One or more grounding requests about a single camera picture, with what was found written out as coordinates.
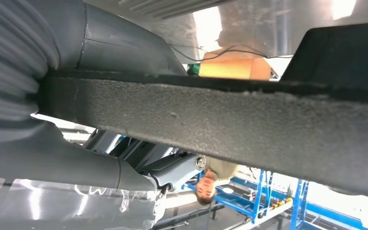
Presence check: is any blue metal shelf rack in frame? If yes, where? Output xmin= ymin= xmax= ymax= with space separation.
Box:
xmin=289 ymin=179 xmax=368 ymax=230
xmin=182 ymin=170 xmax=294 ymax=224

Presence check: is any stainless steel workbench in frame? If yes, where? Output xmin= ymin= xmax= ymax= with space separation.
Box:
xmin=85 ymin=0 xmax=368 ymax=69

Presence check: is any cardboard box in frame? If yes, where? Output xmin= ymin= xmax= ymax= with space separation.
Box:
xmin=199 ymin=47 xmax=272 ymax=81

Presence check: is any person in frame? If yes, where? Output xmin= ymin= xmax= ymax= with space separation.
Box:
xmin=194 ymin=157 xmax=254 ymax=207

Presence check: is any black desk cable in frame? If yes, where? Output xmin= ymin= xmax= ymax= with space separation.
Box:
xmin=169 ymin=44 xmax=294 ymax=63

